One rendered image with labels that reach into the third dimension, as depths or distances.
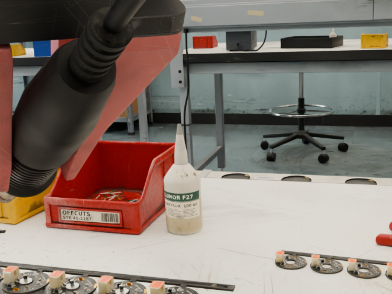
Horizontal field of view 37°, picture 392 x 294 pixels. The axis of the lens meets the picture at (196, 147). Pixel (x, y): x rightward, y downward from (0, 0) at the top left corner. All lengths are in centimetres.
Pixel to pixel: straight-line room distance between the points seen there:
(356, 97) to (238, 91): 92
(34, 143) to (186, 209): 37
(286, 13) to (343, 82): 220
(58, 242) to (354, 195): 31
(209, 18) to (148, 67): 240
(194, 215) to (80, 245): 10
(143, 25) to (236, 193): 50
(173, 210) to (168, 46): 38
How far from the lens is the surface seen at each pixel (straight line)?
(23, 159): 19
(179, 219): 53
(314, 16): 248
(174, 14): 16
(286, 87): 469
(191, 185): 52
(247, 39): 264
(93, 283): 32
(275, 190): 65
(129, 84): 17
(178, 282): 31
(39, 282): 33
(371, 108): 466
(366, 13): 247
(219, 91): 327
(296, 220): 57
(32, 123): 16
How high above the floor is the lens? 95
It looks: 13 degrees down
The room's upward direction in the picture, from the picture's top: 3 degrees counter-clockwise
